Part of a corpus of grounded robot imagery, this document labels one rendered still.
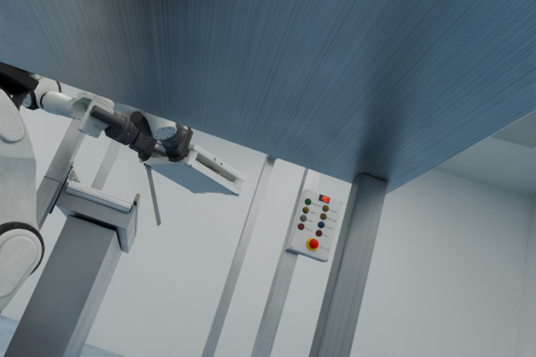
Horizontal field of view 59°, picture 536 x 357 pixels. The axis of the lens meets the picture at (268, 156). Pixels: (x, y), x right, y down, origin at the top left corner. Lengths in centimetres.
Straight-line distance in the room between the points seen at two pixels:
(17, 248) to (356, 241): 85
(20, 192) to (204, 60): 86
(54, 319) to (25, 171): 94
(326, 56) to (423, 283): 516
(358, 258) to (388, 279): 480
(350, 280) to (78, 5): 44
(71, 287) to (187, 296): 325
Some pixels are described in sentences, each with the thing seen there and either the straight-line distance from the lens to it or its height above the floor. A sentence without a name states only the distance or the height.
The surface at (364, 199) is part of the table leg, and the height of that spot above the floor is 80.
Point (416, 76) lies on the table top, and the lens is 43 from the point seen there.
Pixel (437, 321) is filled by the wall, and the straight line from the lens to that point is 555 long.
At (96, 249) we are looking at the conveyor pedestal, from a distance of 210.
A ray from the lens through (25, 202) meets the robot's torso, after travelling 130.
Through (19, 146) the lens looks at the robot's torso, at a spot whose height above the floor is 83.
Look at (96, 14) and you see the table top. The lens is 52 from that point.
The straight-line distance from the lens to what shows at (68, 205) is 203.
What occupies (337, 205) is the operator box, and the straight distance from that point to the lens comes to 203.
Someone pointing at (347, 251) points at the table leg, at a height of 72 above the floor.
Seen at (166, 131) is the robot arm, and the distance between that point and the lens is 129.
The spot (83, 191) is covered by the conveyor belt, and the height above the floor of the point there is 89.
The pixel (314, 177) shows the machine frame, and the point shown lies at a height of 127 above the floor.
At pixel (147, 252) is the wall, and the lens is 539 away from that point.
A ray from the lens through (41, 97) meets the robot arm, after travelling 169.
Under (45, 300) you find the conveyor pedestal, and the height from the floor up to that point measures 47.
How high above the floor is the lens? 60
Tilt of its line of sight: 20 degrees up
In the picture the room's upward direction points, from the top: 18 degrees clockwise
